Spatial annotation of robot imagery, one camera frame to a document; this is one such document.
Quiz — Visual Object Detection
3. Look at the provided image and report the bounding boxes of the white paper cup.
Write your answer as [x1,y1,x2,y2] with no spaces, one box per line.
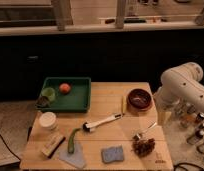
[39,112,57,130]

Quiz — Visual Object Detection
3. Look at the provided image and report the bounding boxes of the grey cloth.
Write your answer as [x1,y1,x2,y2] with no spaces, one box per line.
[59,142,86,169]

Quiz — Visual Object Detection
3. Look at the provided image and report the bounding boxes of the green chili pepper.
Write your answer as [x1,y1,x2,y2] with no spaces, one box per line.
[67,128,81,154]

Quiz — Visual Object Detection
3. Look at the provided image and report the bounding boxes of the yellow banana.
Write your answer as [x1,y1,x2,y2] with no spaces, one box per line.
[121,97,126,115]

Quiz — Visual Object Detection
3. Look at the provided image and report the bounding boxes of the orange fruit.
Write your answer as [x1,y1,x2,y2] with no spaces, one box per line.
[59,83,71,94]

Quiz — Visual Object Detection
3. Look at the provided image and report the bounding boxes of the black cable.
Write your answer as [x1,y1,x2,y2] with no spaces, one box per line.
[0,127,21,162]

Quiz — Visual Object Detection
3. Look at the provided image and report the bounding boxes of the wooden block eraser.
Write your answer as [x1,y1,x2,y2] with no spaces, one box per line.
[41,133,66,158]

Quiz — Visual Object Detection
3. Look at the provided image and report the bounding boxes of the dark brown bowl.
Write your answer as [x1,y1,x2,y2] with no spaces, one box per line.
[127,88,152,111]

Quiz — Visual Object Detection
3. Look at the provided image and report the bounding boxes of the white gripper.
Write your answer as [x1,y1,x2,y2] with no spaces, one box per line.
[156,100,172,126]

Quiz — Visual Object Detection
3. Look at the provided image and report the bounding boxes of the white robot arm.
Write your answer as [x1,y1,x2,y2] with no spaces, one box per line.
[153,62,204,126]

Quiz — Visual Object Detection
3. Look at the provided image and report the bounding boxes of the small green cup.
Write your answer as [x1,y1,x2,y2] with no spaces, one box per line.
[41,87,55,102]

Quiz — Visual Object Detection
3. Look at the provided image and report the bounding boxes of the green plastic tray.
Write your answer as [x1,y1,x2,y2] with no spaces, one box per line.
[38,77,91,113]

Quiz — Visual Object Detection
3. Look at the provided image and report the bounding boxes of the blue sponge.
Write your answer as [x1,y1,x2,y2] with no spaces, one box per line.
[101,146,124,164]

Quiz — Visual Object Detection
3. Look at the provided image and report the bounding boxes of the spice bottles rack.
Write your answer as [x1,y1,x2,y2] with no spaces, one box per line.
[174,102,204,153]

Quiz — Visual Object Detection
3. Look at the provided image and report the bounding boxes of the metal spoon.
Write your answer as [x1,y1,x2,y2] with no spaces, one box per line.
[133,122,157,140]

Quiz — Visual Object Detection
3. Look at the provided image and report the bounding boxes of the brown dried grape bunch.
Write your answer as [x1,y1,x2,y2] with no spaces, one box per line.
[132,138,155,157]

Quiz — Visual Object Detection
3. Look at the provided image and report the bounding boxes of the white handled dish brush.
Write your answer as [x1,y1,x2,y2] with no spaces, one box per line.
[82,114,123,132]

